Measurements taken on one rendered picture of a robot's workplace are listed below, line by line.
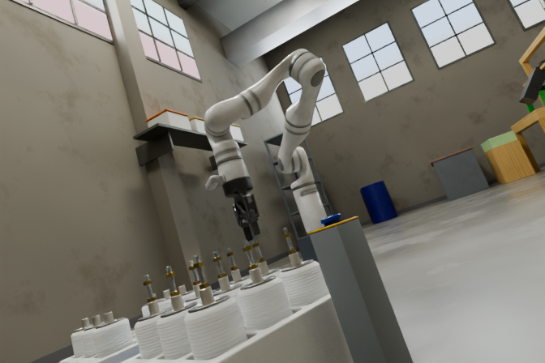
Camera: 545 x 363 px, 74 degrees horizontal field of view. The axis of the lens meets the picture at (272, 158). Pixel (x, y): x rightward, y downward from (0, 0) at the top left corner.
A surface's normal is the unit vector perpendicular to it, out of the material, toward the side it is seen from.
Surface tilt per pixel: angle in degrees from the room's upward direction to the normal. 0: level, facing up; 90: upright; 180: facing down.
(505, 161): 90
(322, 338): 90
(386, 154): 90
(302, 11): 90
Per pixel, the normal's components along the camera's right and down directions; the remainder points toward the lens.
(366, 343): -0.71, 0.08
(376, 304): 0.62, -0.37
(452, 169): -0.41, -0.07
